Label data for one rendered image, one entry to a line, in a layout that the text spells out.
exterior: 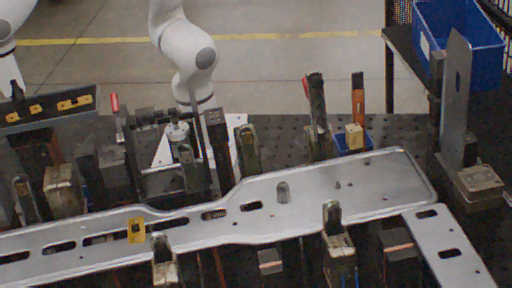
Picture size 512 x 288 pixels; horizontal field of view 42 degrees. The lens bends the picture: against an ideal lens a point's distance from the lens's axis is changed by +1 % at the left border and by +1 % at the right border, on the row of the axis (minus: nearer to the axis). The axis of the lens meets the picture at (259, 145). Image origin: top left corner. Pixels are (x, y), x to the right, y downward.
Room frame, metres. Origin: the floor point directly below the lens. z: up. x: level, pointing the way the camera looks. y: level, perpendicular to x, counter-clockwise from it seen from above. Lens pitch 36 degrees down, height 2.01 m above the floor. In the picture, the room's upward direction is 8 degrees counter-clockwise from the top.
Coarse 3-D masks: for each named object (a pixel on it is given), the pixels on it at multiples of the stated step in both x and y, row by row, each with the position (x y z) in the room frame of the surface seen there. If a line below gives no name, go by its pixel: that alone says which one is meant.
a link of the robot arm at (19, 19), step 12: (0, 0) 1.35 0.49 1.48; (12, 0) 1.35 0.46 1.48; (24, 0) 1.37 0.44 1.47; (36, 0) 1.39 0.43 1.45; (0, 12) 1.34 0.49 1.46; (12, 12) 1.34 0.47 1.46; (24, 12) 1.36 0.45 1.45; (0, 24) 1.33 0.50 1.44; (12, 24) 1.34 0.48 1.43; (0, 36) 1.33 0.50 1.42
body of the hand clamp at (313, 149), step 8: (304, 128) 1.35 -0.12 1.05; (320, 136) 1.33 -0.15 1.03; (312, 144) 1.30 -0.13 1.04; (320, 144) 1.30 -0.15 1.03; (328, 144) 1.30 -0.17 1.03; (312, 152) 1.30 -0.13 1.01; (320, 152) 1.30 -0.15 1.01; (328, 152) 1.30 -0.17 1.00; (312, 160) 1.30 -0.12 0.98; (320, 160) 1.30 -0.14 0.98
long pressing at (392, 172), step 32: (352, 160) 1.26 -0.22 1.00; (384, 160) 1.24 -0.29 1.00; (256, 192) 1.19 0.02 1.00; (320, 192) 1.16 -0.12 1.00; (352, 192) 1.14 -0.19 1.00; (384, 192) 1.13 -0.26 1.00; (416, 192) 1.11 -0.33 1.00; (64, 224) 1.18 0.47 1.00; (96, 224) 1.16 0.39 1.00; (192, 224) 1.12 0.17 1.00; (224, 224) 1.10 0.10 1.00; (256, 224) 1.09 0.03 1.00; (288, 224) 1.07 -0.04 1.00; (320, 224) 1.06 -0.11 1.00; (352, 224) 1.05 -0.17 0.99; (0, 256) 1.11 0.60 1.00; (32, 256) 1.09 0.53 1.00; (64, 256) 1.07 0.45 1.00; (96, 256) 1.06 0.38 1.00; (128, 256) 1.05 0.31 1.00
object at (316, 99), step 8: (312, 72) 1.33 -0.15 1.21; (320, 72) 1.33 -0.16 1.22; (312, 80) 1.30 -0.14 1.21; (320, 80) 1.30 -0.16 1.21; (312, 88) 1.33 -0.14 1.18; (320, 88) 1.31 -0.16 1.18; (312, 96) 1.31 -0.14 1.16; (320, 96) 1.32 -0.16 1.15; (312, 104) 1.31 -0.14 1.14; (320, 104) 1.32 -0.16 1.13; (312, 112) 1.31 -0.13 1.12; (320, 112) 1.32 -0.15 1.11; (312, 120) 1.30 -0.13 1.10; (320, 120) 1.31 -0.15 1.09; (312, 128) 1.31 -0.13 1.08; (328, 136) 1.30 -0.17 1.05
